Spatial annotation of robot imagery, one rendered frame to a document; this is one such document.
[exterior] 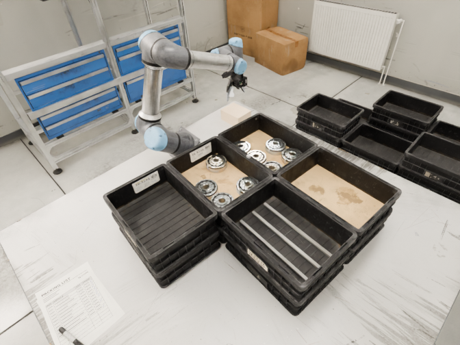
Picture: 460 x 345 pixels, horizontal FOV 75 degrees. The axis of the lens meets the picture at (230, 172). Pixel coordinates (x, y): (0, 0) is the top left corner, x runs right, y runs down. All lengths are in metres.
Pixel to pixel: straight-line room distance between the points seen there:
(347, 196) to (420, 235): 0.35
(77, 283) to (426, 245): 1.43
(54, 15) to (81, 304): 2.93
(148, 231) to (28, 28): 2.75
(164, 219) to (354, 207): 0.79
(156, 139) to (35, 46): 2.36
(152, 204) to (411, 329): 1.07
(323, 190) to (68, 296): 1.12
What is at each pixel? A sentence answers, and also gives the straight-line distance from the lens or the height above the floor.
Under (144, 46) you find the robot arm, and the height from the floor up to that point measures 1.33.
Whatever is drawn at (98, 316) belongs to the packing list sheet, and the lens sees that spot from 1.31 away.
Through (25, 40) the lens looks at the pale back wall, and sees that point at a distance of 3.66.
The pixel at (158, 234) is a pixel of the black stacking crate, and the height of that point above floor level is 0.83.
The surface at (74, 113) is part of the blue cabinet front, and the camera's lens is 3.02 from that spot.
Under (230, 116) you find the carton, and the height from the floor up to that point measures 0.76.
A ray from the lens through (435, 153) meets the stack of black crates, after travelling 2.38.
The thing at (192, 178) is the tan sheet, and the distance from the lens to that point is 1.43.
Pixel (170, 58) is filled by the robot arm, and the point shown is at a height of 1.31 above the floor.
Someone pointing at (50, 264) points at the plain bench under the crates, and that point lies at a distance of 1.53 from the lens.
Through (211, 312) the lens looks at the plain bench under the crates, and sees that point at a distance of 1.20.
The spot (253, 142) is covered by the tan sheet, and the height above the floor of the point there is 0.83.
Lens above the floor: 1.81
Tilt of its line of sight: 43 degrees down
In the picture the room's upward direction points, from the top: 4 degrees counter-clockwise
